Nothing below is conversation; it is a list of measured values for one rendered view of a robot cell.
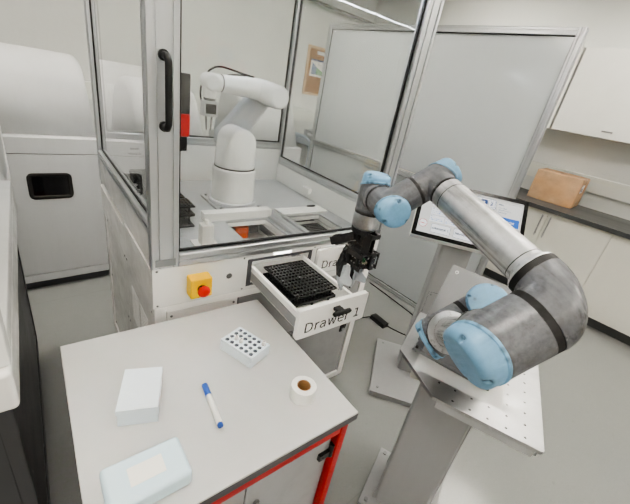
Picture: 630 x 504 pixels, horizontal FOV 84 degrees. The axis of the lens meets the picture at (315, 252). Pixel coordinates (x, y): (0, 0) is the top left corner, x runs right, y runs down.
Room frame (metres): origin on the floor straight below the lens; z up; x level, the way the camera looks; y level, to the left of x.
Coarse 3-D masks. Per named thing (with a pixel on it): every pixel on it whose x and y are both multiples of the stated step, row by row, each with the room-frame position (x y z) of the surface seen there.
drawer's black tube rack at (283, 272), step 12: (276, 264) 1.17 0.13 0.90; (288, 264) 1.19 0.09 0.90; (300, 264) 1.21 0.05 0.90; (276, 276) 1.08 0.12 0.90; (288, 276) 1.10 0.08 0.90; (300, 276) 1.11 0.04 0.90; (312, 276) 1.14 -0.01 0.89; (288, 288) 1.02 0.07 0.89; (300, 288) 1.04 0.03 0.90; (312, 288) 1.05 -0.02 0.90; (300, 300) 1.00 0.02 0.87; (312, 300) 1.02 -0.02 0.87
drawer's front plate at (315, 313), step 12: (336, 300) 0.95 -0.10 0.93; (348, 300) 0.98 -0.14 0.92; (360, 300) 1.02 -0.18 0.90; (300, 312) 0.86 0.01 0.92; (312, 312) 0.89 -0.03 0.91; (324, 312) 0.92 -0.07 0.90; (360, 312) 1.04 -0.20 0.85; (300, 324) 0.86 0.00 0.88; (336, 324) 0.96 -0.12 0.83; (300, 336) 0.87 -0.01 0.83
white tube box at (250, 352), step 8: (240, 328) 0.89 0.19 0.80; (232, 336) 0.85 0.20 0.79; (240, 336) 0.86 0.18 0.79; (248, 336) 0.87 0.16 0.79; (256, 336) 0.87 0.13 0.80; (224, 344) 0.82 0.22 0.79; (232, 344) 0.81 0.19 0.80; (240, 344) 0.82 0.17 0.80; (248, 344) 0.82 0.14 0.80; (256, 344) 0.83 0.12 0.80; (232, 352) 0.80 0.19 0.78; (240, 352) 0.79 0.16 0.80; (248, 352) 0.79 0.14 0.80; (256, 352) 0.80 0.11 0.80; (264, 352) 0.82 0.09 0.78; (240, 360) 0.78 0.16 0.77; (248, 360) 0.77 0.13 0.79; (256, 360) 0.79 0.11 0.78
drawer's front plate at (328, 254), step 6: (336, 246) 1.38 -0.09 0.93; (342, 246) 1.39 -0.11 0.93; (318, 252) 1.31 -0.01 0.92; (324, 252) 1.32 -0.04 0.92; (330, 252) 1.34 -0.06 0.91; (336, 252) 1.37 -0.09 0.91; (318, 258) 1.30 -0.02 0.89; (324, 258) 1.33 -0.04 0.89; (330, 258) 1.35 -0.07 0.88; (336, 258) 1.37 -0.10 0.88; (318, 264) 1.31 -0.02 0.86; (324, 264) 1.33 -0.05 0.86; (330, 264) 1.35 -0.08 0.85; (348, 264) 1.43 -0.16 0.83; (324, 270) 1.34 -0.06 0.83
